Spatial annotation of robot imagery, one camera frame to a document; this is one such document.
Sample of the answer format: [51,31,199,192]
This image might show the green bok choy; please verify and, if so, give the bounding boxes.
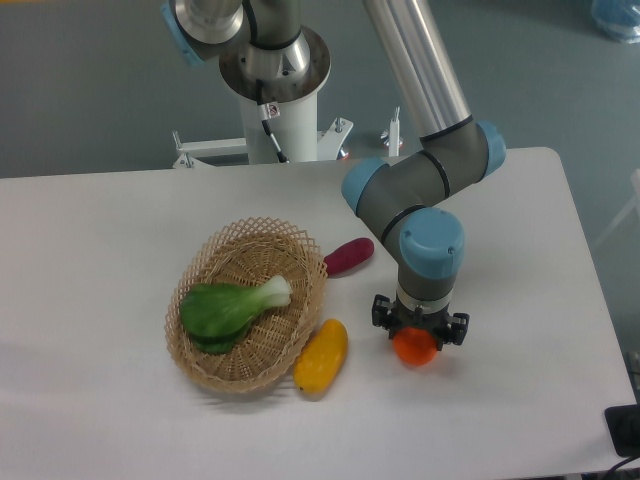
[179,275,293,354]

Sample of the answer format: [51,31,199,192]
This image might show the woven wicker basket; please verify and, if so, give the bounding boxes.
[165,217,327,393]

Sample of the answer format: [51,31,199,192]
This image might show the blue object top right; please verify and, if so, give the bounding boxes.
[591,0,639,44]

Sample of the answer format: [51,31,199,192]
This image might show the yellow mango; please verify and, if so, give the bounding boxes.
[293,319,349,396]

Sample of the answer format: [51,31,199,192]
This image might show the black device at table edge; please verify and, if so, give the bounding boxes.
[603,351,640,459]

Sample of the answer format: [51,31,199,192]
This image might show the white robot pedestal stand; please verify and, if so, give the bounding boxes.
[172,87,354,169]

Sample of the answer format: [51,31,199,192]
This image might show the black cable on pedestal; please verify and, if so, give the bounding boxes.
[254,78,290,164]

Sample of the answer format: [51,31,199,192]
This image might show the orange fruit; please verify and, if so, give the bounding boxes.
[392,327,438,367]

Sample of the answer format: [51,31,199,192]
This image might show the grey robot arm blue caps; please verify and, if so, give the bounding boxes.
[161,1,506,346]

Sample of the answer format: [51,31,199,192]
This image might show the purple sweet potato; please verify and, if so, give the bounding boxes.
[324,237,375,277]

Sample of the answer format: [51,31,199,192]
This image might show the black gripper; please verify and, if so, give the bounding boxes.
[371,294,470,351]

